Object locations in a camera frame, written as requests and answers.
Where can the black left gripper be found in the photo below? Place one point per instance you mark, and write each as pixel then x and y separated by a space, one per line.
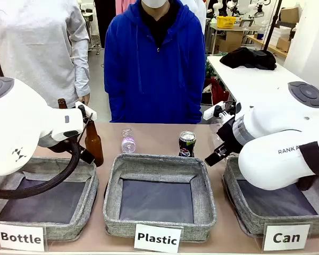
pixel 88 157

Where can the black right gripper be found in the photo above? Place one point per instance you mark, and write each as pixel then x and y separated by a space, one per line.
pixel 230 138

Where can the brown glass bottle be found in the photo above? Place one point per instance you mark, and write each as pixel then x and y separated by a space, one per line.
pixel 94 143

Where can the black soda can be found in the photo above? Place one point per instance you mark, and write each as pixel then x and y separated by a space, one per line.
pixel 187 148

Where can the clear bottle with pink label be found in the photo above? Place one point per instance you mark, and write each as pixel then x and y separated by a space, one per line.
pixel 128 144

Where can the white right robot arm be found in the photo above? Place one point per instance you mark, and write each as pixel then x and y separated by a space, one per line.
pixel 271 164

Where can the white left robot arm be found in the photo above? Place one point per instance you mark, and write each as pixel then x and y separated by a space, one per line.
pixel 16 127

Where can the grey fabric basket labelled Bottle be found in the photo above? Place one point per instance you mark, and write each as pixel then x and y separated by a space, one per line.
pixel 90 186

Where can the grey fabric basket labelled Plastic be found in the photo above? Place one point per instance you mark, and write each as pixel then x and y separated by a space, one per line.
pixel 159 166

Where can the grey fabric basket labelled Can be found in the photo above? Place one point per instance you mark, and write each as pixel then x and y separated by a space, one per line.
pixel 255 220

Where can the white Can label sign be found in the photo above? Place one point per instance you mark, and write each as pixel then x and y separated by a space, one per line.
pixel 286 237

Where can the grey sweatshirt person's left hand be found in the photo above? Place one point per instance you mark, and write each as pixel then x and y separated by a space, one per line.
pixel 85 98

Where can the red bag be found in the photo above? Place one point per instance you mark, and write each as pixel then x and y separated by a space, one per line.
pixel 218 93

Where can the white side table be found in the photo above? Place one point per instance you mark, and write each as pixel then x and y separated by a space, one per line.
pixel 244 79

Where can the white Plastic label sign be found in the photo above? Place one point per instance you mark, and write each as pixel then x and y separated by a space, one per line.
pixel 157 238

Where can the person in blue hoodie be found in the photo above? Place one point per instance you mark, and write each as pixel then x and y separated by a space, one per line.
pixel 154 79

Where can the white Bottle label sign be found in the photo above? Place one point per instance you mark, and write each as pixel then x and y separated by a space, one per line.
pixel 20 237

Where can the black cloth bundle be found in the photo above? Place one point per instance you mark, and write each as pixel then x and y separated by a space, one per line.
pixel 247 58

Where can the person in grey sweatshirt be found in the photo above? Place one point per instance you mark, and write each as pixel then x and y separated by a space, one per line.
pixel 37 53

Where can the large cardboard box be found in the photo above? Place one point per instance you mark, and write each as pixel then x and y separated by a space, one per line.
pixel 231 42

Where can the yellow plastic crate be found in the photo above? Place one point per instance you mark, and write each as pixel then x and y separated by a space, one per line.
pixel 226 22

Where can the black slanted pole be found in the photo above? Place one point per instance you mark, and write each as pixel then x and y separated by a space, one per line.
pixel 272 25

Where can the small cardboard box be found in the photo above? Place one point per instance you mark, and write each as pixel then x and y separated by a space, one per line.
pixel 289 16

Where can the white face mask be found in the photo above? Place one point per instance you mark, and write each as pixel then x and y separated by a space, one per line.
pixel 154 3

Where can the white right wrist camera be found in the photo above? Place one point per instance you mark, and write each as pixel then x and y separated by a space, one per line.
pixel 211 111

